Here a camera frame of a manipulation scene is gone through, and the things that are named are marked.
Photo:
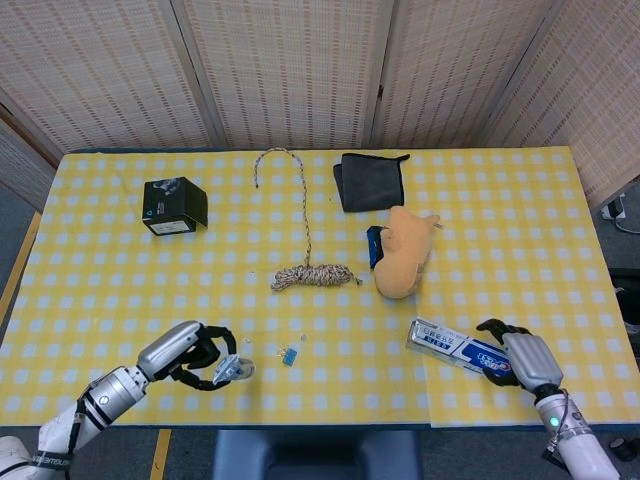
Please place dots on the black chair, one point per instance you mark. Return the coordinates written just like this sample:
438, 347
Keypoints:
627, 300

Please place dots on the yellow white checked tablecloth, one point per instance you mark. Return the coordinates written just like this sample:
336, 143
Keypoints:
500, 250

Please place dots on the dark grey folded cloth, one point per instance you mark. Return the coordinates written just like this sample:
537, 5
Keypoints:
372, 182

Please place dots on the woven folding screen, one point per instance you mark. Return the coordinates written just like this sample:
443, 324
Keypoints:
300, 75

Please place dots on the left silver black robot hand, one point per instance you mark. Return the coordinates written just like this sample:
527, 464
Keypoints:
170, 345

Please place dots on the dark grey robot torso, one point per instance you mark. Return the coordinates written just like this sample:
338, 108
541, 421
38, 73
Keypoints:
315, 455

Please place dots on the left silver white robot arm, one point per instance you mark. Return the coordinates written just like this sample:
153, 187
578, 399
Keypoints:
105, 400

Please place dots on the blue object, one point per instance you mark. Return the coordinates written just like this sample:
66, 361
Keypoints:
374, 247

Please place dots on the orange plush toy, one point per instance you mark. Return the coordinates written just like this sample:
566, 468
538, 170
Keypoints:
402, 255

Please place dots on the blue binder clip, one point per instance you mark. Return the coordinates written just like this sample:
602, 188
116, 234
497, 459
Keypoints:
290, 356

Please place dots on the white power strip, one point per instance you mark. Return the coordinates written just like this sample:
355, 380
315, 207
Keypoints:
616, 207

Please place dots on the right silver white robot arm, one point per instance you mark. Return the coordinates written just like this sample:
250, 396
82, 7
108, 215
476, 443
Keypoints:
565, 425

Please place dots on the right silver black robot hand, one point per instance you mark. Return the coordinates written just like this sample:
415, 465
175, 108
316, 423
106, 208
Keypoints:
530, 360

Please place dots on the black cardboard box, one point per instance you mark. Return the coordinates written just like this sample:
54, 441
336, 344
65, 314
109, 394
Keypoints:
175, 205

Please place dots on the blue white toothpaste tube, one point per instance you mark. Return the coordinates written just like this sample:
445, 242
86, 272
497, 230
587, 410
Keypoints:
231, 370

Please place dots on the blue white toothpaste carton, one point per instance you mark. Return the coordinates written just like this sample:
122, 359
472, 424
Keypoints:
450, 345

